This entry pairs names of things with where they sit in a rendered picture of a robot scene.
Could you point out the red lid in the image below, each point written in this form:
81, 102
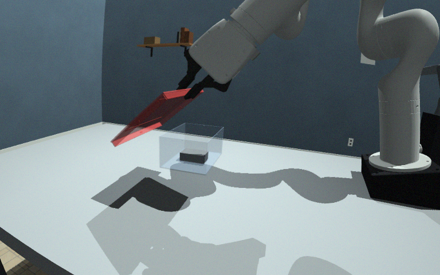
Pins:
162, 109

